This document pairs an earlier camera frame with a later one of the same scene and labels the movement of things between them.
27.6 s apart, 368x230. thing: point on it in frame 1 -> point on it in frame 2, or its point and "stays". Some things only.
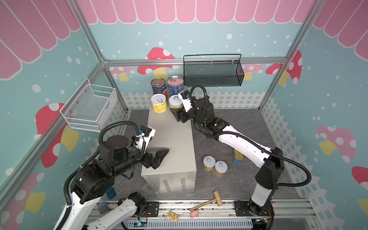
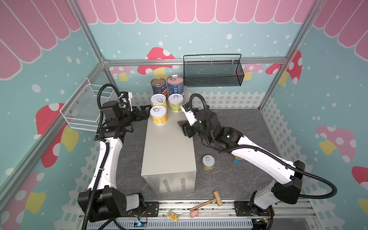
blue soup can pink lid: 175,85 stays
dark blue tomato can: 159,86 stays
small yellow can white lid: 159,102 stays
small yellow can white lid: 175,102 stays
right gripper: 182,115 -> 187,129
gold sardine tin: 237,157 stays
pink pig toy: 194,213 stays
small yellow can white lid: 221,167 -> 158,115
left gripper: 157,160 -> 145,115
